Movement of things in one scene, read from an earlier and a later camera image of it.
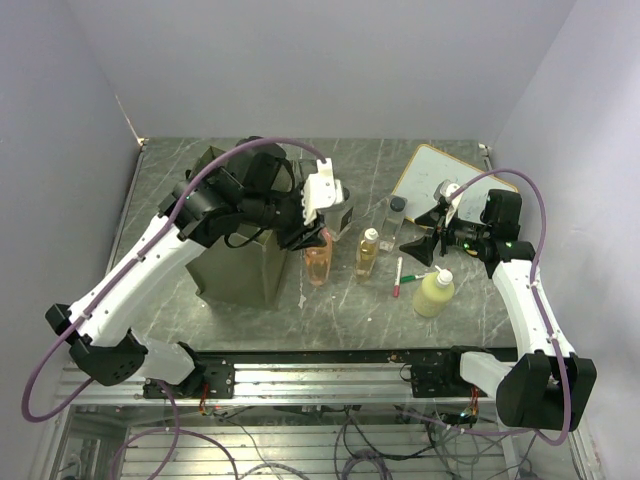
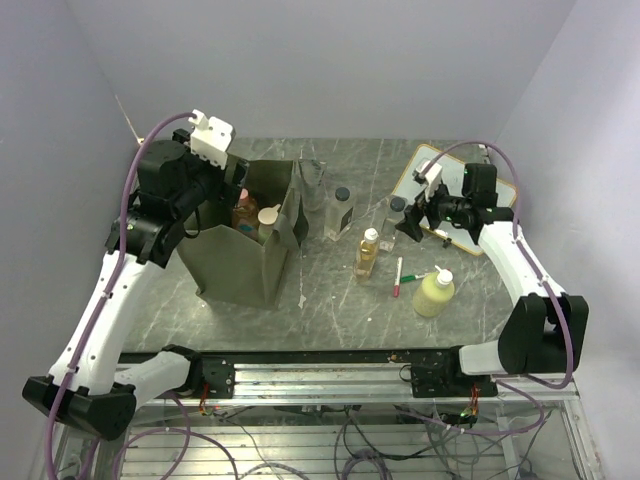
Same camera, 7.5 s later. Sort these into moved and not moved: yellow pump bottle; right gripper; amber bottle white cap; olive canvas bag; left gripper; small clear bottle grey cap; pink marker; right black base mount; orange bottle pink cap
Moved: orange bottle pink cap; right gripper; left gripper
Not moved: amber bottle white cap; yellow pump bottle; olive canvas bag; small clear bottle grey cap; right black base mount; pink marker
